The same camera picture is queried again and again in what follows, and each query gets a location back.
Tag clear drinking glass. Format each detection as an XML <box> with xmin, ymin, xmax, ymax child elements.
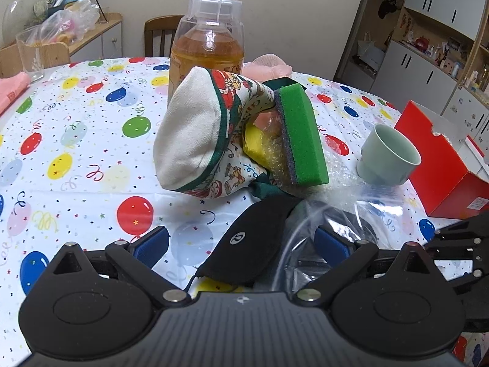
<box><xmin>15</xmin><ymin>24</ymin><xmax>48</xmax><ymax>82</ymax></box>

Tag green scouring sponge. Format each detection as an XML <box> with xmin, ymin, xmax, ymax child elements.
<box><xmin>273</xmin><ymin>84</ymin><xmax>330</xmax><ymax>189</ymax></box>

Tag black face mask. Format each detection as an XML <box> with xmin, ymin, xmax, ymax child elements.
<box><xmin>183</xmin><ymin>197</ymin><xmax>302</xmax><ymax>289</ymax></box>

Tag dark wooden chair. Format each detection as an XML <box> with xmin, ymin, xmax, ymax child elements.
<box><xmin>144</xmin><ymin>15</ymin><xmax>185</xmax><ymax>58</ymax></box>

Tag pink folded cloth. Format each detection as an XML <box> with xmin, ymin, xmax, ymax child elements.
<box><xmin>0</xmin><ymin>72</ymin><xmax>31</xmax><ymax>115</ymax></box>

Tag white cabinet unit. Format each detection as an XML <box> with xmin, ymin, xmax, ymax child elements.
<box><xmin>376</xmin><ymin>0</ymin><xmax>489</xmax><ymax>142</ymax></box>

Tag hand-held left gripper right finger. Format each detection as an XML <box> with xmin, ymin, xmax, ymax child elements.
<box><xmin>292</xmin><ymin>225</ymin><xmax>436</xmax><ymax>309</ymax></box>

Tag shelf knickknacks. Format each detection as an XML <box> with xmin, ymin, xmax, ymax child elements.
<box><xmin>397</xmin><ymin>31</ymin><xmax>489</xmax><ymax>92</ymax></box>

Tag yellow sponge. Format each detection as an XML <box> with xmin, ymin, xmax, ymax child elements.
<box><xmin>243</xmin><ymin>122</ymin><xmax>291</xmax><ymax>178</ymax></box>

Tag red cardboard box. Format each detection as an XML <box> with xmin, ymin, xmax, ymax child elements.
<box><xmin>393</xmin><ymin>100</ymin><xmax>489</xmax><ymax>219</ymax></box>

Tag light wooden side cabinet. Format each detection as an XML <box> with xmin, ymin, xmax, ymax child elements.
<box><xmin>0</xmin><ymin>13</ymin><xmax>123</xmax><ymax>79</ymax></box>

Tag clear zip plastic bag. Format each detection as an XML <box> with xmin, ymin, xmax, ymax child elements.
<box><xmin>283</xmin><ymin>187</ymin><xmax>421</xmax><ymax>287</ymax></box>

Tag light wooden chair backrest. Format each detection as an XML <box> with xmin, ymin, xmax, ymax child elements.
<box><xmin>0</xmin><ymin>42</ymin><xmax>71</xmax><ymax>79</ymax></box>

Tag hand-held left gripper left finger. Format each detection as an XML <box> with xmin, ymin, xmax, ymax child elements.
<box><xmin>50</xmin><ymin>225</ymin><xmax>192</xmax><ymax>309</ymax></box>

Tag clear plastic bag of goods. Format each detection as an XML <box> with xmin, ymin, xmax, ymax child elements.
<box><xmin>40</xmin><ymin>0</ymin><xmax>101</xmax><ymax>43</ymax></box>

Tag thin black stick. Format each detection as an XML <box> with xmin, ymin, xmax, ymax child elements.
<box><xmin>88</xmin><ymin>0</ymin><xmax>108</xmax><ymax>24</ymax></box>

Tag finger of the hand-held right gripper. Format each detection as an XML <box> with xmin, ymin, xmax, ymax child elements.
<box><xmin>436</xmin><ymin>209</ymin><xmax>489</xmax><ymax>246</ymax></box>
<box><xmin>426</xmin><ymin>237</ymin><xmax>489</xmax><ymax>296</ymax></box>

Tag clear bottle of amber tea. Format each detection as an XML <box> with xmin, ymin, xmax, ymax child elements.
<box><xmin>168</xmin><ymin>0</ymin><xmax>245</xmax><ymax>106</ymax></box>

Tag white paper bag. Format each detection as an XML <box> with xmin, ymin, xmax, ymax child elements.
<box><xmin>357</xmin><ymin>32</ymin><xmax>386</xmax><ymax>71</ymax></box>

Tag balloon print tablecloth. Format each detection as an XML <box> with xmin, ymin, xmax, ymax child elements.
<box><xmin>0</xmin><ymin>57</ymin><xmax>489</xmax><ymax>367</ymax></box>

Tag pink mesh bath loofah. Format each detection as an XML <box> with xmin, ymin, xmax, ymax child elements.
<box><xmin>242</xmin><ymin>54</ymin><xmax>293</xmax><ymax>82</ymax></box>

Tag pale green ceramic cup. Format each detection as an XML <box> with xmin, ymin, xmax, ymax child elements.
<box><xmin>357</xmin><ymin>123</ymin><xmax>421</xmax><ymax>186</ymax></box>

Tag printed cream cloth bag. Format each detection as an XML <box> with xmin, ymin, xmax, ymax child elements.
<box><xmin>153</xmin><ymin>66</ymin><xmax>302</xmax><ymax>204</ymax></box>

